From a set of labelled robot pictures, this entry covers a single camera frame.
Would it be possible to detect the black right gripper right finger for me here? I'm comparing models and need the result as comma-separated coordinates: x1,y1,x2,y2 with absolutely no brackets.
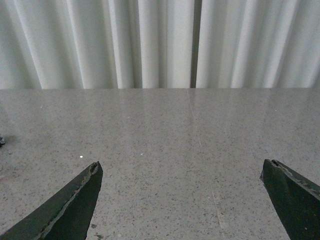
260,159,320,240

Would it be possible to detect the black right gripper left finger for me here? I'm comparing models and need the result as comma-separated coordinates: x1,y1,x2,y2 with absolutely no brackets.
0,161,103,240

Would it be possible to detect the white pleated curtain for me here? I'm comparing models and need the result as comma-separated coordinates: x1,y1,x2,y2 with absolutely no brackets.
0,0,320,90

